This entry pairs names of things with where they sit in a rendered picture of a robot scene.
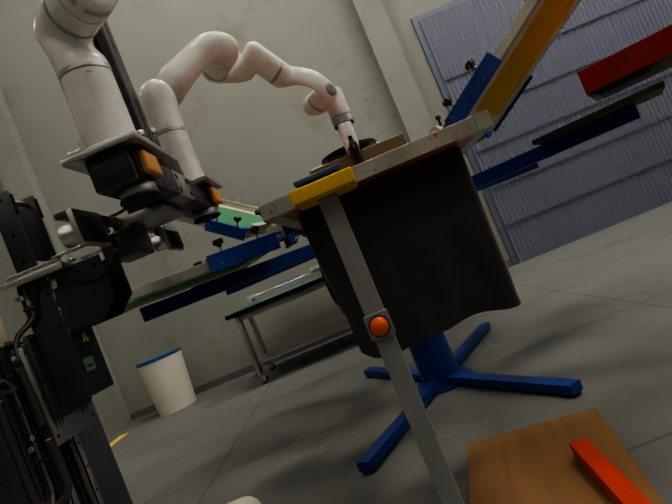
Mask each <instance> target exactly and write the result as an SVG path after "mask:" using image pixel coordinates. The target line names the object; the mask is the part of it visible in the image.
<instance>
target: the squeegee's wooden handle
mask: <svg viewBox="0 0 672 504"><path fill-rule="evenodd" d="M405 144H407V142H406V140H405V137H404V135H403V133H401V134H398V135H396V136H393V137H391V138H389V139H386V140H384V141H381V142H379V143H377V144H374V145H372V146H369V147H367V148H364V149H362V150H360V154H361V157H363V160H364V162H365V161H367V160H370V159H372V158H374V157H377V156H379V155H381V154H384V153H386V152H388V151H391V150H393V149H396V148H398V147H400V146H403V145H405ZM338 163H341V165H342V168H343V169H345V168H348V167H353V166H355V165H356V164H355V162H354V157H353V155H352V154H350V155H347V156H345V157H343V158H340V159H338V160H335V161H333V162H331V163H328V164H326V165H323V166H321V167H318V168H316V169H314V170H311V171H310V172H309V173H310V175H312V174H314V173H316V172H319V171H321V170H323V169H326V168H328V167H330V166H333V165H335V164H338Z"/></svg>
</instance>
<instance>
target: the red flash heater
mask: <svg viewBox="0 0 672 504"><path fill-rule="evenodd" d="M671 67H672V24H670V25H668V26H667V27H665V28H663V29H661V30H659V31H657V32H655V33H653V34H651V35H649V36H647V37H645V38H643V39H641V40H639V41H637V42H635V43H633V44H631V45H629V46H627V47H625V48H623V49H622V50H620V51H618V52H616V53H614V54H612V55H610V56H608V57H606V58H604V59H602V60H600V61H598V62H596V63H594V64H592V65H590V66H588V67H586V68H584V69H582V70H580V71H578V72H577V74H578V77H579V79H580V81H581V84H582V86H583V88H584V91H585V93H586V95H588V96H589V97H591V98H592V99H594V100H596V101H597V102H598V101H600V100H603V99H605V98H607V97H609V96H611V95H614V94H616V93H618V92H620V91H622V90H624V89H626V88H629V87H631V86H633V85H635V84H637V83H639V82H641V81H644V80H646V79H648V78H650V77H652V76H654V75H656V74H659V73H661V72H663V71H665V70H667V69H669V68H671Z"/></svg>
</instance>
